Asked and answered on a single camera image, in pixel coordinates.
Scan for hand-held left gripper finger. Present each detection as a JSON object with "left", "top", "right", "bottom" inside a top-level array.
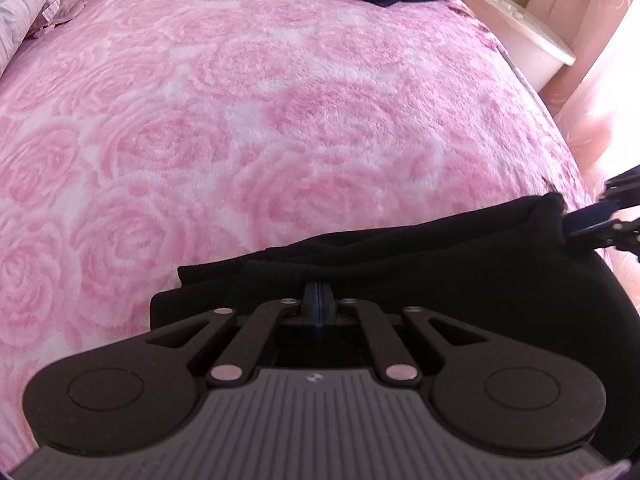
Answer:
[
  {"left": 316, "top": 282, "right": 497, "bottom": 388},
  {"left": 145, "top": 282, "right": 317, "bottom": 388}
]

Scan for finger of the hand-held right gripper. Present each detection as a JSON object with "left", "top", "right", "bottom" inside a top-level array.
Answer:
[
  {"left": 564, "top": 164, "right": 640, "bottom": 237},
  {"left": 570, "top": 221, "right": 640, "bottom": 264}
]

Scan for black pants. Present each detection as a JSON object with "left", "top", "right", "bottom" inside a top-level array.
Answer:
[{"left": 150, "top": 192, "right": 640, "bottom": 467}]

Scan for pink curtain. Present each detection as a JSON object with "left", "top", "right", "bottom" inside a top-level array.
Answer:
[{"left": 527, "top": 0, "right": 640, "bottom": 221}]

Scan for white nightstand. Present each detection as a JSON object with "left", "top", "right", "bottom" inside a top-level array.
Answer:
[{"left": 456, "top": 0, "right": 577, "bottom": 92}]

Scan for pink rose blanket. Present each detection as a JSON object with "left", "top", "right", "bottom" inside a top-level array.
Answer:
[{"left": 0, "top": 0, "right": 628, "bottom": 480}]

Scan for white ribbed pillow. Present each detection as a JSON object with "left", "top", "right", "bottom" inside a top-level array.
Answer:
[{"left": 0, "top": 0, "right": 71, "bottom": 75}]

